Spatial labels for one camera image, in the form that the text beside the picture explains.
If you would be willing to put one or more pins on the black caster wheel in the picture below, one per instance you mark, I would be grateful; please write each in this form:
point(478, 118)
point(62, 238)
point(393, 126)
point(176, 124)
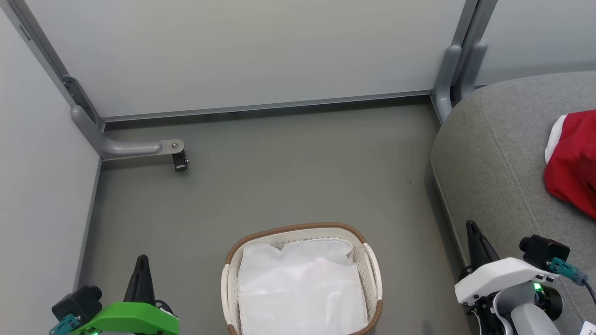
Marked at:
point(179, 161)

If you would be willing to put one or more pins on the grey partition post bracket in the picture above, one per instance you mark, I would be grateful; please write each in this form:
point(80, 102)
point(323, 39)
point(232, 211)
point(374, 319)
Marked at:
point(449, 74)

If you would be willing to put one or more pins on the white basket with brown rim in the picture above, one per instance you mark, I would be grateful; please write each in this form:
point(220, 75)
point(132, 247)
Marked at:
point(372, 279)

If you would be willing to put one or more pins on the red garment with white collar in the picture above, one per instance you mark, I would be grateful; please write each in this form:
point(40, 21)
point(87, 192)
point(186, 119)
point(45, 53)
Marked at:
point(575, 163)

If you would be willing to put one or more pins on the white paper label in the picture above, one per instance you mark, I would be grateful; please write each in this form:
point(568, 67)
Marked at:
point(589, 328)

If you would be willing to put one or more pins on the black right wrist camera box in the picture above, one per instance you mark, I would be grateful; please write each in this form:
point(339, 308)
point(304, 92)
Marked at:
point(545, 251)

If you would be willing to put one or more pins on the grey fabric sofa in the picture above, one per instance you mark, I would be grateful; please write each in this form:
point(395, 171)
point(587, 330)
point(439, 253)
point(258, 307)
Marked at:
point(498, 163)

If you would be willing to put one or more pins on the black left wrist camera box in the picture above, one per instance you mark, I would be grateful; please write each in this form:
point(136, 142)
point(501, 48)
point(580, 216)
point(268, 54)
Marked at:
point(77, 302)

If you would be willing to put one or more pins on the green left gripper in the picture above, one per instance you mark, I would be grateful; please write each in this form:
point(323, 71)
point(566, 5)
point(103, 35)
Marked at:
point(130, 321)

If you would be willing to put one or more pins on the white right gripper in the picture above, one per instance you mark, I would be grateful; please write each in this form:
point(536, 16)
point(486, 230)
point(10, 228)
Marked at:
point(500, 277)

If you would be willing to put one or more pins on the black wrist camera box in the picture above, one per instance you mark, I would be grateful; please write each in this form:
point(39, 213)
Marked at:
point(545, 251)
point(77, 302)

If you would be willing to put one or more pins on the white cloth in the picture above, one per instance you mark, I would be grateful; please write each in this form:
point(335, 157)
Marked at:
point(300, 288)

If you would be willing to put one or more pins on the long grey partition foot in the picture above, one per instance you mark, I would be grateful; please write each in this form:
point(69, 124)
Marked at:
point(125, 148)

